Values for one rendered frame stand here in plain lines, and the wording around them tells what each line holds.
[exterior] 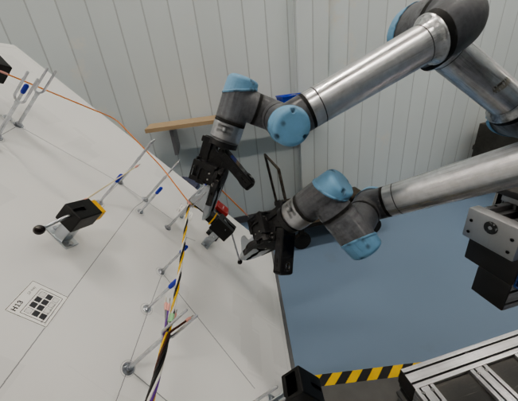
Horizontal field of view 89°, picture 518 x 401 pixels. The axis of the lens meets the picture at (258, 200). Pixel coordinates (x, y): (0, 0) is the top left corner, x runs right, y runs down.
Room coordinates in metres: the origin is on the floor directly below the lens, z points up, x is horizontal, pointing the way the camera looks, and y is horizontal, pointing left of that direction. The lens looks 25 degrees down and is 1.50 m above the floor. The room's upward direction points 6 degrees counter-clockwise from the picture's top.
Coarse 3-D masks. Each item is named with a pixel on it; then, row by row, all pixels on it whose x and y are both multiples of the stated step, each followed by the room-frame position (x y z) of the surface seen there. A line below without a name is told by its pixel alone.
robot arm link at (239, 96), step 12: (228, 84) 0.65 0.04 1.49; (240, 84) 0.63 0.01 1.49; (252, 84) 0.64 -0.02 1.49; (228, 96) 0.64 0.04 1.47; (240, 96) 0.63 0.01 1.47; (252, 96) 0.64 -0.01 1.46; (228, 108) 0.63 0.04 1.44; (240, 108) 0.63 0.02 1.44; (252, 108) 0.63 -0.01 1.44; (228, 120) 0.63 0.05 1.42; (240, 120) 0.63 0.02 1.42
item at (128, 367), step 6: (174, 318) 0.24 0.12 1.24; (192, 318) 0.24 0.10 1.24; (168, 324) 0.24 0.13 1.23; (186, 324) 0.24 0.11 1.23; (162, 330) 0.24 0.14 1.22; (180, 330) 0.24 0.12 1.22; (162, 336) 0.24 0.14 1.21; (174, 336) 0.24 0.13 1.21; (156, 342) 0.24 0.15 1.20; (150, 348) 0.24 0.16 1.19; (144, 354) 0.24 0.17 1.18; (138, 360) 0.24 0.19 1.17; (126, 366) 0.24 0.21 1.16; (132, 366) 0.24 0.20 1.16; (126, 372) 0.23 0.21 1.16; (132, 372) 0.24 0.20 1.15
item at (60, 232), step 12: (72, 204) 0.37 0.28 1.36; (84, 204) 0.39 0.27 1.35; (60, 216) 0.36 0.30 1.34; (72, 216) 0.36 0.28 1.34; (84, 216) 0.36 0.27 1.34; (96, 216) 0.39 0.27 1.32; (36, 228) 0.32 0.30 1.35; (48, 228) 0.38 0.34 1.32; (60, 228) 0.37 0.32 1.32; (72, 228) 0.35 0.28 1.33; (60, 240) 0.37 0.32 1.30; (72, 240) 0.38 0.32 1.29
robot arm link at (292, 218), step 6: (282, 204) 0.56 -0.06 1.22; (288, 204) 0.53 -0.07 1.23; (282, 210) 0.53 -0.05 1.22; (288, 210) 0.51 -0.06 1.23; (294, 210) 0.51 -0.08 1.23; (282, 216) 0.53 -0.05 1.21; (288, 216) 0.51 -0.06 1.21; (294, 216) 0.51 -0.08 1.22; (300, 216) 0.50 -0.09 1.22; (288, 222) 0.51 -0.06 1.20; (294, 222) 0.51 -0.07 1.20; (300, 222) 0.50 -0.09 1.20; (306, 222) 0.50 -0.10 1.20; (312, 222) 0.51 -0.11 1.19; (294, 228) 0.51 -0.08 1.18; (300, 228) 0.51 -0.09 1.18
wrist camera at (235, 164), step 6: (228, 150) 0.67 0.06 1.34; (222, 156) 0.63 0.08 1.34; (228, 156) 0.63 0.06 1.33; (228, 162) 0.63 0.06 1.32; (234, 162) 0.63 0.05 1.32; (228, 168) 0.63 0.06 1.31; (234, 168) 0.63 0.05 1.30; (240, 168) 0.63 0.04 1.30; (234, 174) 0.62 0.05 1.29; (240, 174) 0.62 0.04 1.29; (246, 174) 0.63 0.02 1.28; (240, 180) 0.62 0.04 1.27; (246, 180) 0.62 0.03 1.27; (252, 180) 0.63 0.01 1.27; (246, 186) 0.62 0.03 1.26; (252, 186) 0.62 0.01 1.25
